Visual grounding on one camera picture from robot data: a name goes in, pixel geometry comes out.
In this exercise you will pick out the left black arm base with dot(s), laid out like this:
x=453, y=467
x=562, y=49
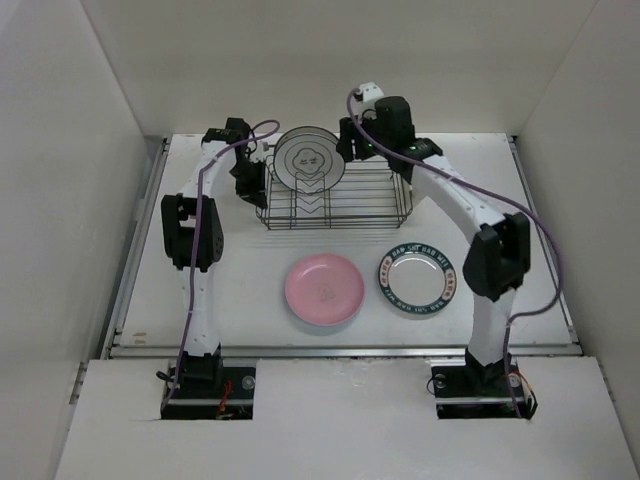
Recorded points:
x=226, y=394

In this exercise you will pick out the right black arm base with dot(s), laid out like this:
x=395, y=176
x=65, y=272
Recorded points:
x=458, y=397

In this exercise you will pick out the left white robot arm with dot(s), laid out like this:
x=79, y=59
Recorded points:
x=194, y=241

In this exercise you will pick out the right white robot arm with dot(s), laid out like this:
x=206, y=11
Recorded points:
x=499, y=252

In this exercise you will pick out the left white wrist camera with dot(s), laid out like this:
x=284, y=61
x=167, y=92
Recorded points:
x=260, y=153

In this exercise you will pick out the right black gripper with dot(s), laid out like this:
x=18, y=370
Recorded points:
x=347, y=133

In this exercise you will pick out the patterned ceramic plate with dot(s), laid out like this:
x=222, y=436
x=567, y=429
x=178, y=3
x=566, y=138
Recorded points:
x=417, y=279
x=306, y=160

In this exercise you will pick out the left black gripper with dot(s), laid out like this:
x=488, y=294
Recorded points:
x=255, y=193

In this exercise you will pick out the pink plastic plate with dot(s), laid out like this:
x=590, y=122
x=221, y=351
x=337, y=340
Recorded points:
x=324, y=290

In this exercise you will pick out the grey wire dish rack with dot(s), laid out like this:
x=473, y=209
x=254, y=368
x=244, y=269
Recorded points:
x=350, y=205

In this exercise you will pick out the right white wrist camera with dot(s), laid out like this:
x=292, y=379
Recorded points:
x=365, y=97

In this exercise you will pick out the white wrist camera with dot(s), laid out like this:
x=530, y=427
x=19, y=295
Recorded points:
x=365, y=97
x=260, y=153

